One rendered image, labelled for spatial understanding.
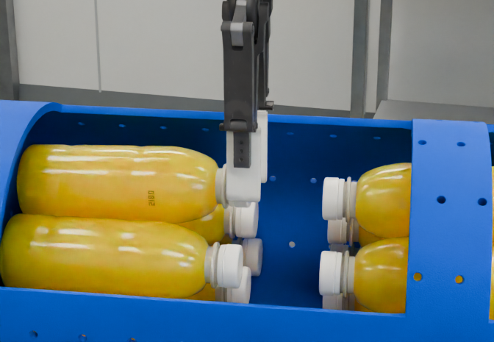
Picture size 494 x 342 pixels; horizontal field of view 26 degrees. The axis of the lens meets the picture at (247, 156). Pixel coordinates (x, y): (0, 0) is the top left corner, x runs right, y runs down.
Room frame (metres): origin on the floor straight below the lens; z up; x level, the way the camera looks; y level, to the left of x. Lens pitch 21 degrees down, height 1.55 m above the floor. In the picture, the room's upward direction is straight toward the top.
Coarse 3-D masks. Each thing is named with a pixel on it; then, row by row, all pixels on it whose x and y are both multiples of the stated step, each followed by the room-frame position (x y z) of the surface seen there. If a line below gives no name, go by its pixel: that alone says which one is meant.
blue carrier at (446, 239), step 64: (0, 128) 0.90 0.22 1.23; (64, 128) 1.03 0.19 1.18; (128, 128) 1.02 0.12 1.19; (192, 128) 1.00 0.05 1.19; (320, 128) 0.97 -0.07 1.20; (384, 128) 0.95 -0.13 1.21; (448, 128) 0.88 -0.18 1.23; (0, 192) 0.83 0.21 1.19; (320, 192) 1.03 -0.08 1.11; (448, 192) 0.80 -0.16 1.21; (320, 256) 1.02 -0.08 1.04; (448, 256) 0.76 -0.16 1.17; (0, 320) 0.79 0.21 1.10; (64, 320) 0.78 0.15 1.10; (128, 320) 0.78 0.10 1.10; (192, 320) 0.77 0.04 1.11; (256, 320) 0.76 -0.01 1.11; (320, 320) 0.75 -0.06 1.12; (384, 320) 0.75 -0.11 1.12; (448, 320) 0.74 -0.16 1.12
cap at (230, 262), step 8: (224, 248) 0.85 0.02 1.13; (232, 248) 0.85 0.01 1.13; (240, 248) 0.85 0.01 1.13; (224, 256) 0.84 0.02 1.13; (232, 256) 0.84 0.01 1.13; (240, 256) 0.86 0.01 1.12; (224, 264) 0.84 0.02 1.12; (232, 264) 0.84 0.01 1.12; (240, 264) 0.86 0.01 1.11; (224, 272) 0.84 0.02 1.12; (232, 272) 0.83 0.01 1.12; (240, 272) 0.86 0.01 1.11; (224, 280) 0.84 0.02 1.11; (232, 280) 0.83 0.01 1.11; (240, 280) 0.85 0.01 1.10
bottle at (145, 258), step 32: (32, 224) 0.87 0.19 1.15; (64, 224) 0.87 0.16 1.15; (96, 224) 0.86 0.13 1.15; (128, 224) 0.87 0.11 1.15; (160, 224) 0.86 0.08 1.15; (0, 256) 0.85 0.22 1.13; (32, 256) 0.84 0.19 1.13; (64, 256) 0.84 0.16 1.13; (96, 256) 0.84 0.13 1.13; (128, 256) 0.84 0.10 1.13; (160, 256) 0.83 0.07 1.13; (192, 256) 0.84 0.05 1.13; (32, 288) 0.85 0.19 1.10; (64, 288) 0.84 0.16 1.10; (96, 288) 0.84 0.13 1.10; (128, 288) 0.83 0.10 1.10; (160, 288) 0.83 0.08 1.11; (192, 288) 0.83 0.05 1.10
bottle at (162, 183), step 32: (32, 160) 0.91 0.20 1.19; (64, 160) 0.91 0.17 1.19; (96, 160) 0.90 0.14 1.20; (128, 160) 0.90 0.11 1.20; (160, 160) 0.90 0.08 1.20; (192, 160) 0.90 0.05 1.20; (32, 192) 0.90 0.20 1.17; (64, 192) 0.89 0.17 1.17; (96, 192) 0.89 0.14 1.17; (128, 192) 0.88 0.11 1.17; (160, 192) 0.88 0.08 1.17; (192, 192) 0.88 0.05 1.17; (224, 192) 0.89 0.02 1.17
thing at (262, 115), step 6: (258, 114) 0.92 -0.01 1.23; (264, 114) 0.92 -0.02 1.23; (258, 120) 0.92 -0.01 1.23; (264, 120) 0.92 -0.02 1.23; (258, 126) 0.92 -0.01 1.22; (264, 126) 0.92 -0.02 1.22; (264, 132) 0.92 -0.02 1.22; (264, 138) 0.92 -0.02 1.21; (264, 144) 0.92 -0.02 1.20; (264, 150) 0.92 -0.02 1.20; (264, 156) 0.92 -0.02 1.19; (264, 162) 0.92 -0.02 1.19; (264, 168) 0.92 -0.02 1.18; (264, 174) 0.92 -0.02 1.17; (264, 180) 0.92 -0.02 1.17
